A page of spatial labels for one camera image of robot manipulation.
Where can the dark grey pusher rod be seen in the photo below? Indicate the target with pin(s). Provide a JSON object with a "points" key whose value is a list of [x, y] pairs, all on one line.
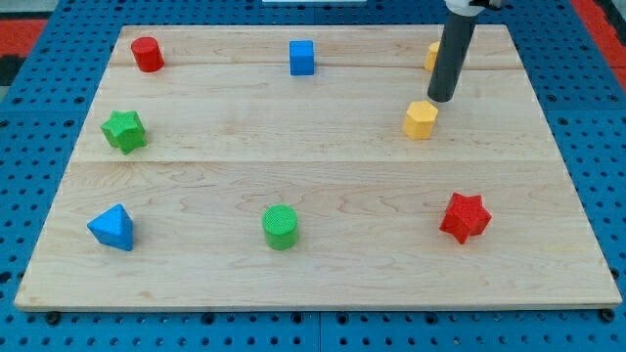
{"points": [[454, 45]]}

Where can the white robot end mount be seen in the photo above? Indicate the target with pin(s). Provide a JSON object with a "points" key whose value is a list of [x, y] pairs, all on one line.
{"points": [[472, 8]]}

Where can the yellow hexagon block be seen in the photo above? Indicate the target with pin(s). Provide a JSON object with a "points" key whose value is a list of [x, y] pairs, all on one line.
{"points": [[419, 120]]}

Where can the green cylinder block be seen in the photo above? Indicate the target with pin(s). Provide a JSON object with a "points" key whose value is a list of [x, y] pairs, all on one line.
{"points": [[279, 223]]}

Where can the red star block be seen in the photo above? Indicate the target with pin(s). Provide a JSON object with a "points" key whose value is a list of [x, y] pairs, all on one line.
{"points": [[465, 217]]}

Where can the green star block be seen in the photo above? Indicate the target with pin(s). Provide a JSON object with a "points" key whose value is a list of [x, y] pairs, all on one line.
{"points": [[125, 131]]}

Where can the yellow block behind pusher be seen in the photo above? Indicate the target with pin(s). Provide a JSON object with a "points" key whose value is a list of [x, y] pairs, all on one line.
{"points": [[431, 56]]}

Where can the blue cube block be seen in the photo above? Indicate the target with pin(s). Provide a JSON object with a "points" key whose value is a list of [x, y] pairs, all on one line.
{"points": [[302, 57]]}

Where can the wooden board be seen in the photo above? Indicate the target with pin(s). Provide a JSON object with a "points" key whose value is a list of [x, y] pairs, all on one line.
{"points": [[230, 132]]}

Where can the red cylinder block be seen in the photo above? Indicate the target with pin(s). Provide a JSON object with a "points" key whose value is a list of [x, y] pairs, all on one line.
{"points": [[147, 54]]}

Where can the blue triangle block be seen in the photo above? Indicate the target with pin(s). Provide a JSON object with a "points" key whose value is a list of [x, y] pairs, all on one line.
{"points": [[113, 228]]}

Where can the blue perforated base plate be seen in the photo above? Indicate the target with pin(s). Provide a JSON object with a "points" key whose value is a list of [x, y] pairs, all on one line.
{"points": [[575, 62]]}

